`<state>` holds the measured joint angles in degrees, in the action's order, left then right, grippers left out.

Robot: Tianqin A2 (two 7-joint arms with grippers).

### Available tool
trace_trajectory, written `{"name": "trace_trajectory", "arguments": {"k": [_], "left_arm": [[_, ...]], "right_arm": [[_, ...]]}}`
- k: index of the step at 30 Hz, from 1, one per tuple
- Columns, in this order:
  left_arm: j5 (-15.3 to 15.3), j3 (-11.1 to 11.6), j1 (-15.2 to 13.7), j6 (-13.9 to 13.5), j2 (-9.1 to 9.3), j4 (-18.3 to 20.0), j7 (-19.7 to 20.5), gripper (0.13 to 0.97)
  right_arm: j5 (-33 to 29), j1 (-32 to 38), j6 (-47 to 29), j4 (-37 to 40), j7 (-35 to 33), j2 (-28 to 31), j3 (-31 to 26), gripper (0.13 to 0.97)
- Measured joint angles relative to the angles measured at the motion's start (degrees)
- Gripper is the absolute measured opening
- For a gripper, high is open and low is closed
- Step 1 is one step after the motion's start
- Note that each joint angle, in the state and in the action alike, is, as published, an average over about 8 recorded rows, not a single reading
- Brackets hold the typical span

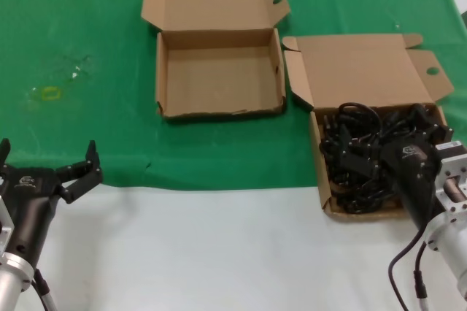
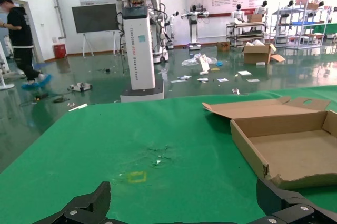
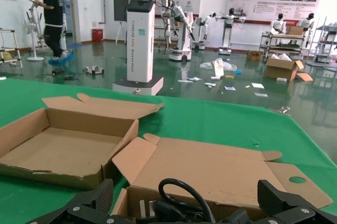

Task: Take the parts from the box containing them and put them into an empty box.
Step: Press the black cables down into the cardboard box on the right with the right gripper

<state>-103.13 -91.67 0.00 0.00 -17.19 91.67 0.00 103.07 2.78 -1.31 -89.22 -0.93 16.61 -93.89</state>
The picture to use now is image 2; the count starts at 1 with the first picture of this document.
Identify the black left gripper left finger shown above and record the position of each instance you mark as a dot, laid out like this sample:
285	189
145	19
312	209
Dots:
92	203

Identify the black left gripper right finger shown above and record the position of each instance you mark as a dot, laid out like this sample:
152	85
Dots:
284	203

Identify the open brown cardboard box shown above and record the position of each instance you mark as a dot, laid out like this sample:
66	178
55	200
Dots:
289	153

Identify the small white box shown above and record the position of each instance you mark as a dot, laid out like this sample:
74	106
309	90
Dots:
260	63

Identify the green tablecloth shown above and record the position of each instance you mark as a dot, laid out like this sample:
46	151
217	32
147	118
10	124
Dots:
131	140

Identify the white plastic strip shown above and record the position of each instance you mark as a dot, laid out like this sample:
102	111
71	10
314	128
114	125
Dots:
78	107

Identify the white floor device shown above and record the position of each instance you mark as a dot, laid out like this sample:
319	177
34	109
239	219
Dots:
79	87

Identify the black power strip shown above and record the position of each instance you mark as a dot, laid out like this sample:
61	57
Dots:
42	95

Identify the metal table clamp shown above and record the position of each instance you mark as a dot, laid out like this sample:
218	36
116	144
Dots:
235	91

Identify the white paper sheet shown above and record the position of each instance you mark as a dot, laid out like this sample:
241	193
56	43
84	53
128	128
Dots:
245	72

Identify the blue white leaflet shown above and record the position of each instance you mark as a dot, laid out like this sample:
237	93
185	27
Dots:
222	79
202	79
184	77

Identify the large open brown carton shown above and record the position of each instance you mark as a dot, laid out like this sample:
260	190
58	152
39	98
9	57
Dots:
256	55

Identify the yellow flat item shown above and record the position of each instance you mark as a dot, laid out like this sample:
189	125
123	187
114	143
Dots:
214	69

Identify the blue crumpled item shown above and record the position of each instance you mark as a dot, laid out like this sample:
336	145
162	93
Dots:
219	63

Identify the red bin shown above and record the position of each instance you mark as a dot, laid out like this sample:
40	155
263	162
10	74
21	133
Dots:
59	51

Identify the white tower robot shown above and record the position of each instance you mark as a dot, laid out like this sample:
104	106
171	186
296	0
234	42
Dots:
139	50

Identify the white paper bag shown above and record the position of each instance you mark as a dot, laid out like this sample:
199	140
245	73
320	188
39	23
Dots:
204	63

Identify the white wheeled robot with arms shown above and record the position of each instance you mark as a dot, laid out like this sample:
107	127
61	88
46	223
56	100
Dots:
161	56

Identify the printed brown carton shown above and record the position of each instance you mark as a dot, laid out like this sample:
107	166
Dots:
223	46

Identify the clear plastic bag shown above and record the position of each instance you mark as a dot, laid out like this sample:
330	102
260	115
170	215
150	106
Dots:
189	61

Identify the metal shelf rack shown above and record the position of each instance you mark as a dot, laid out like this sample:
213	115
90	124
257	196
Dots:
302	23

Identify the green covered table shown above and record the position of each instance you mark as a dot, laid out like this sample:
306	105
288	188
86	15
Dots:
329	28

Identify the grey rack table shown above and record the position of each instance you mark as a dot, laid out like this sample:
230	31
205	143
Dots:
246	25

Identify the dark display board on stand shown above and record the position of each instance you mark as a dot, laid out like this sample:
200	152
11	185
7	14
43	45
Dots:
94	17

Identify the closed brown carton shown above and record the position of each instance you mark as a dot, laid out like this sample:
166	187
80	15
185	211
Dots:
255	18

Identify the person in black hoodie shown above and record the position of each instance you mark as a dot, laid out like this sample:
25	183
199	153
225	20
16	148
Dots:
19	29

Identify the white black-headed robot torso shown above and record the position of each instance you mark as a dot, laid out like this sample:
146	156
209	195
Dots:
320	4
237	13
260	10
289	4

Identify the white robot on wheeled base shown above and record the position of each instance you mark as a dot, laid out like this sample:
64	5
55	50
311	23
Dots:
171	24

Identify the white robot with spread arms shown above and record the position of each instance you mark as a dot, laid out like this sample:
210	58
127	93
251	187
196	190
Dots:
194	28

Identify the small brown carton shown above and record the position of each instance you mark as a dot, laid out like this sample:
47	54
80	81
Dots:
312	6

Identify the white hoist frame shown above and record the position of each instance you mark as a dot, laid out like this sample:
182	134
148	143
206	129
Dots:
4	63

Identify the grey wall pipe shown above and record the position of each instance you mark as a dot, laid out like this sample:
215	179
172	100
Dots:
56	3

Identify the grey door frame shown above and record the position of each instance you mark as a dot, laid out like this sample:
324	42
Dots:
25	2

